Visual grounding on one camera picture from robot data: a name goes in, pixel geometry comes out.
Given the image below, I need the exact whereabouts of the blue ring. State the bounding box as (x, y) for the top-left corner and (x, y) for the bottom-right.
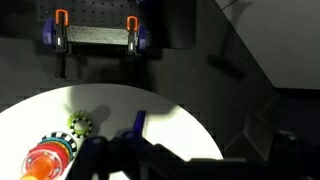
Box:
(41, 135), (77, 158)

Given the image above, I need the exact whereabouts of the blue clamp with orange trigger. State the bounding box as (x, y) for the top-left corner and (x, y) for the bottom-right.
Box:
(125, 15), (148, 57)
(42, 8), (70, 80)

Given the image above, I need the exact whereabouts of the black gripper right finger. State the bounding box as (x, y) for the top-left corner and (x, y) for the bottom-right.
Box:
(223, 112), (308, 169)

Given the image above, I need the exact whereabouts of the orange ring toss post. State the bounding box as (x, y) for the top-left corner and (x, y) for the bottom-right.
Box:
(19, 155), (60, 180)

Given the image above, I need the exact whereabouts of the orange ring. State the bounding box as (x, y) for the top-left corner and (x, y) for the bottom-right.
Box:
(49, 141), (75, 162)

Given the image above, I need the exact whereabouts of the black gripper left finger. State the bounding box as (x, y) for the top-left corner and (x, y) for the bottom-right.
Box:
(68, 109), (181, 180)

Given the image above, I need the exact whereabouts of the lime green checkered ring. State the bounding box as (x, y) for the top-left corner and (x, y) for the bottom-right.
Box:
(67, 110), (94, 139)

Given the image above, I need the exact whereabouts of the grey mounting plate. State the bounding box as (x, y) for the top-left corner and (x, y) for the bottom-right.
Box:
(65, 24), (132, 46)

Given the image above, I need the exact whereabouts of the black pegboard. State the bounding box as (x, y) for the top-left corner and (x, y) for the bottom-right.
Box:
(35, 0), (152, 27)

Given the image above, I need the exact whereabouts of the red ring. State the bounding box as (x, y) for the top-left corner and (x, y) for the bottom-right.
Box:
(37, 141), (73, 162)

